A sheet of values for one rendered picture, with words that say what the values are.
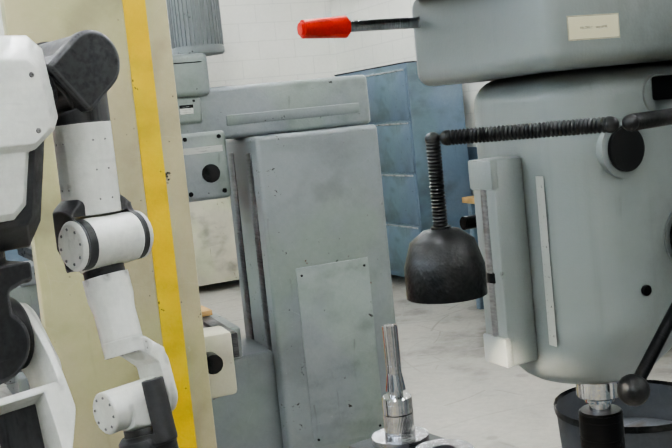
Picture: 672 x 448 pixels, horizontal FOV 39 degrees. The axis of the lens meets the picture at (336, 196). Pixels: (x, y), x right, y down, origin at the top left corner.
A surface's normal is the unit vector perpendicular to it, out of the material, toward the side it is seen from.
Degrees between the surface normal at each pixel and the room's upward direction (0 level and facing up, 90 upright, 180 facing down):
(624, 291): 90
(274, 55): 90
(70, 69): 89
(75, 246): 90
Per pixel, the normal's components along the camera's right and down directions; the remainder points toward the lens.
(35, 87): 0.73, -0.01
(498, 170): 0.44, 0.04
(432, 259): -0.43, -0.18
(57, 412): 0.64, -0.40
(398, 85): -0.89, 0.13
